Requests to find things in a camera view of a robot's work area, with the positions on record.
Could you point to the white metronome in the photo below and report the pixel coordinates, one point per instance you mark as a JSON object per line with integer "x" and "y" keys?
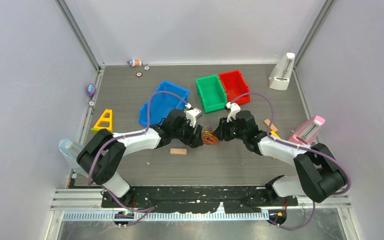
{"x": 280, "y": 76}

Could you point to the red plastic bin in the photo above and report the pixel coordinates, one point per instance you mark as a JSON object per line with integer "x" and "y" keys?
{"x": 234, "y": 84}

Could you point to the wooden block right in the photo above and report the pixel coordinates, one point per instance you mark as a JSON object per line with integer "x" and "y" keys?
{"x": 271, "y": 126}

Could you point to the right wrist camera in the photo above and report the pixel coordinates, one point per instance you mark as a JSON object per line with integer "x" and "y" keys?
{"x": 232, "y": 108}

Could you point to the wooden block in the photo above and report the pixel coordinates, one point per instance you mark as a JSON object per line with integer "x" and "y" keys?
{"x": 271, "y": 126}
{"x": 178, "y": 151}

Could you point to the clear plastic bottle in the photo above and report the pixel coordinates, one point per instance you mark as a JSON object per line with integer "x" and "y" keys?
{"x": 70, "y": 149}

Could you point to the purple round toy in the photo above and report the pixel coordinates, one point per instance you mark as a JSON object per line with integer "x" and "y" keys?
{"x": 91, "y": 90}

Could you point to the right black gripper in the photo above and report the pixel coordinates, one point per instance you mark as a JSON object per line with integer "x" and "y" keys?
{"x": 221, "y": 132}

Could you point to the pink metronome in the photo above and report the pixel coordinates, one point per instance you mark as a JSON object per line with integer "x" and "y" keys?
{"x": 307, "y": 132}

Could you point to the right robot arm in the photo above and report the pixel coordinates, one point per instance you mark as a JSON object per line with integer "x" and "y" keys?
{"x": 318, "y": 175}

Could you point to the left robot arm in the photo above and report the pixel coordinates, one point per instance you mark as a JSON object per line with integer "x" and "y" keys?
{"x": 101, "y": 156}

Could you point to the blue plastic bin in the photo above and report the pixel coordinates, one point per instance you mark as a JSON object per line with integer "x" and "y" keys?
{"x": 163, "y": 103}

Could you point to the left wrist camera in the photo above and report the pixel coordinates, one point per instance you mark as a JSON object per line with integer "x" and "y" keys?
{"x": 192, "y": 114}

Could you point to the yellow triangle toy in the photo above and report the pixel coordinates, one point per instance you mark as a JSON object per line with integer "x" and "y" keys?
{"x": 105, "y": 121}
{"x": 274, "y": 134}

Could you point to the small round token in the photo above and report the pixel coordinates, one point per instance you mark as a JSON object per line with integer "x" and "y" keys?
{"x": 139, "y": 74}

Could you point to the green plastic bin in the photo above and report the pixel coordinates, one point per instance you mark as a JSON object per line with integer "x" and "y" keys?
{"x": 211, "y": 92}

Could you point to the yellow triangle toy left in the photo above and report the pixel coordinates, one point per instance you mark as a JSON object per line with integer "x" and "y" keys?
{"x": 105, "y": 121}

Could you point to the yellow triangle toy right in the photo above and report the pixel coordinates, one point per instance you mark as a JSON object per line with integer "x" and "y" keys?
{"x": 274, "y": 134}

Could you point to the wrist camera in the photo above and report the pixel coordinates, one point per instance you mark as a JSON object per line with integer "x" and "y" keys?
{"x": 192, "y": 114}
{"x": 232, "y": 108}

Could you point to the wooden block centre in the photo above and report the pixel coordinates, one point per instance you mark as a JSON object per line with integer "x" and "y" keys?
{"x": 178, "y": 151}

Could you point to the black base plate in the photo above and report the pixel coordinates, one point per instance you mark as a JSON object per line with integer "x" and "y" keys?
{"x": 198, "y": 199}

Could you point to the small figurine toy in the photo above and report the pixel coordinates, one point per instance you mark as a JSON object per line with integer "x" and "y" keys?
{"x": 134, "y": 62}

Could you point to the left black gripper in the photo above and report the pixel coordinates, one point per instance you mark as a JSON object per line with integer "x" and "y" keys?
{"x": 195, "y": 139}

